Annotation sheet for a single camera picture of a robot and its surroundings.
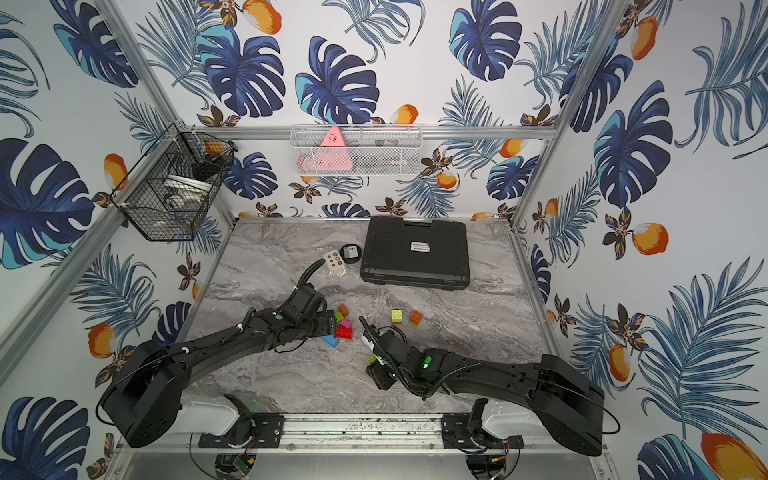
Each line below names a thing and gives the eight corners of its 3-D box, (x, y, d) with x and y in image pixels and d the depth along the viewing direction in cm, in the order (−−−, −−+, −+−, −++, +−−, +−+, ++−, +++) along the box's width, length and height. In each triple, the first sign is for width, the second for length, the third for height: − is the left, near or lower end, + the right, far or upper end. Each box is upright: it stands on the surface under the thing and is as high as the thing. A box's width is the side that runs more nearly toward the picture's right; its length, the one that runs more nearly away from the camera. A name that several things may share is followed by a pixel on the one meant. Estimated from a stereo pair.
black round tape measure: (337, 256, 113) (336, 251, 111) (349, 245, 116) (348, 240, 114) (353, 265, 110) (352, 261, 108) (364, 254, 114) (364, 249, 111)
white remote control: (330, 280, 105) (329, 274, 103) (323, 259, 111) (322, 253, 108) (347, 274, 107) (347, 268, 104) (340, 254, 113) (339, 248, 110)
